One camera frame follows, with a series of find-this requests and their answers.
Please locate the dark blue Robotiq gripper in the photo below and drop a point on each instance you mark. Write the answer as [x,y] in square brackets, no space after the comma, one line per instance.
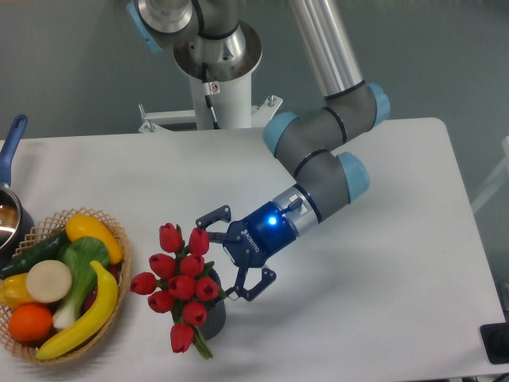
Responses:
[250,242]

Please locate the red tulip bouquet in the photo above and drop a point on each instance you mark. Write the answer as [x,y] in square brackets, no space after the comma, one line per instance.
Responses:
[182,283]

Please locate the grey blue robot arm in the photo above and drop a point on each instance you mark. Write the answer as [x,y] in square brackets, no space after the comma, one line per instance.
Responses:
[218,53]

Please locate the dark grey ribbed vase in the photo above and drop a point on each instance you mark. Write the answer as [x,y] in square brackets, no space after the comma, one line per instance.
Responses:
[215,321]

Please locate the red fruit toy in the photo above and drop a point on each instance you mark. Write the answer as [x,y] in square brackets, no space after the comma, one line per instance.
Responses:
[114,270]

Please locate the yellow plastic banana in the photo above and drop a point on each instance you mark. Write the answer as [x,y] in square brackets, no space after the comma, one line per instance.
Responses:
[90,323]

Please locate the green bok choy toy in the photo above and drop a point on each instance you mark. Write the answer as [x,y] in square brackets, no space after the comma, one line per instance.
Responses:
[77,256]

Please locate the yellow squash toy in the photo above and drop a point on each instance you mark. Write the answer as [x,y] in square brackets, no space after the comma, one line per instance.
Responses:
[80,225]

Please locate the woven wicker basket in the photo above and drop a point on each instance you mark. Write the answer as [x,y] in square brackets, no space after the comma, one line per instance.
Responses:
[51,226]

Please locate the green cucumber toy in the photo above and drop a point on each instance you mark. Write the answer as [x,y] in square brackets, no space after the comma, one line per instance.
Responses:
[47,249]

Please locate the beige round disc toy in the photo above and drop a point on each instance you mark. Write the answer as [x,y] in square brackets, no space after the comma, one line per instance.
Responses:
[48,281]

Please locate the orange fruit toy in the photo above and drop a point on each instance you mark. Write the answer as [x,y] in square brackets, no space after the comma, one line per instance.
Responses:
[30,322]

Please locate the yellow bell pepper toy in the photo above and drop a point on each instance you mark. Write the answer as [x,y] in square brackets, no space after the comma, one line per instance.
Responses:
[14,292]

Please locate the black device at edge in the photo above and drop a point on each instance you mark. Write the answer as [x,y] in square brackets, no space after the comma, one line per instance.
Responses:
[495,339]

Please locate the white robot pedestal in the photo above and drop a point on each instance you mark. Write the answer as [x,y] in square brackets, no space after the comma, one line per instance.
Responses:
[220,105]

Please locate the blue handled saucepan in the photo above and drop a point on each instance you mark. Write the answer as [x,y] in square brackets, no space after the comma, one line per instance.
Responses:
[15,220]

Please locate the white frame at right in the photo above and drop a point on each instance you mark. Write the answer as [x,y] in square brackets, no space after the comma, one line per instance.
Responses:
[493,182]

